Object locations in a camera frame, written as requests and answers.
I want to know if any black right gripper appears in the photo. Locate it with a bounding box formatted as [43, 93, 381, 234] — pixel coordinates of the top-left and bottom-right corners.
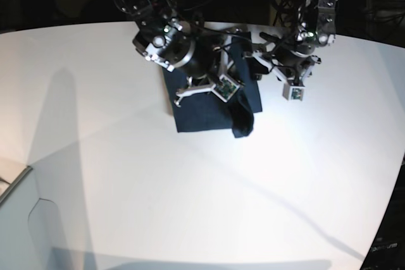
[177, 35, 223, 79]

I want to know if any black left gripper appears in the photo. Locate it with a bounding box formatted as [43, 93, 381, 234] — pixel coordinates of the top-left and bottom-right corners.
[269, 46, 316, 77]

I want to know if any dark navy t-shirt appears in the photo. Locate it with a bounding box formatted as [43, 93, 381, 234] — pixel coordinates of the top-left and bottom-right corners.
[163, 32, 262, 138]

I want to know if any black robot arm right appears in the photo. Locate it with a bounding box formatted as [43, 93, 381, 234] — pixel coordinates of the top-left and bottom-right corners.
[113, 0, 223, 84]

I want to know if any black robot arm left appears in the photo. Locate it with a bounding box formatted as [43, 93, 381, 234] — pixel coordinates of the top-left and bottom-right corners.
[270, 0, 338, 78]

